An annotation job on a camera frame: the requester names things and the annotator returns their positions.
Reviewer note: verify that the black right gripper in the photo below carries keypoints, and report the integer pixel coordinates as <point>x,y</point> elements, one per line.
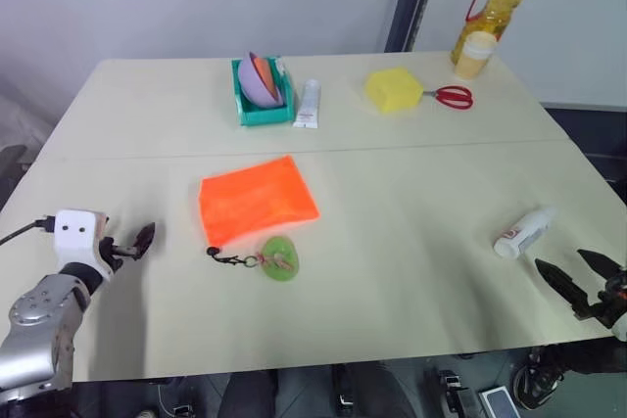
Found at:
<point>610,295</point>

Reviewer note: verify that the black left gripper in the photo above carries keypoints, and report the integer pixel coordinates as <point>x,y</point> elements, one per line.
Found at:
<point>109,251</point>

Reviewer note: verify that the teal plastic bin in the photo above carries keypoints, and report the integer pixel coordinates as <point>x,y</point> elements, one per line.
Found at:
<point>259,114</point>

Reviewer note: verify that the purple bowl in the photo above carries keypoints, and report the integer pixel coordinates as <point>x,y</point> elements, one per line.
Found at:
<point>252,82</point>

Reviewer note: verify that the smartphone with light screen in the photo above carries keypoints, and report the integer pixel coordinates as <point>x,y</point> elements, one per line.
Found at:
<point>498,402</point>

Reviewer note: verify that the orange bowl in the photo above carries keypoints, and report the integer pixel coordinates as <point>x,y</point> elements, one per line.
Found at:
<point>267,74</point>

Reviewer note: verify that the yellow sponge block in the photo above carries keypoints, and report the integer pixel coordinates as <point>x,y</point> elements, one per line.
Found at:
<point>393,90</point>

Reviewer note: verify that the cream paper cup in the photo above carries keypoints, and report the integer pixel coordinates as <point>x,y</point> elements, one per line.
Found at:
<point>474,56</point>

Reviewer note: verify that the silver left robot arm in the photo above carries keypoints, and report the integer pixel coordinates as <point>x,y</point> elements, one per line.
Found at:
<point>36,325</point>

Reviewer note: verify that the yellow cooking oil bottle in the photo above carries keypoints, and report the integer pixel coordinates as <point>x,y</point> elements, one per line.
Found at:
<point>495,2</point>

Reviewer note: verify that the white squeeze tube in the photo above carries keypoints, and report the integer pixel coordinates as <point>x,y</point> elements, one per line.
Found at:
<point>308,105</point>

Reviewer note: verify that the black wheeled base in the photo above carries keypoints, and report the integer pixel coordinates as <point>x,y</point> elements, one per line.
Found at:
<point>536,384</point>

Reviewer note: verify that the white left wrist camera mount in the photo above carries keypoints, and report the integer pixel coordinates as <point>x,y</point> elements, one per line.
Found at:
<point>73,237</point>

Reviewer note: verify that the white plastic bottle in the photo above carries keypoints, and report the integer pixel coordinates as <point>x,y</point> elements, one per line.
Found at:
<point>521,233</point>

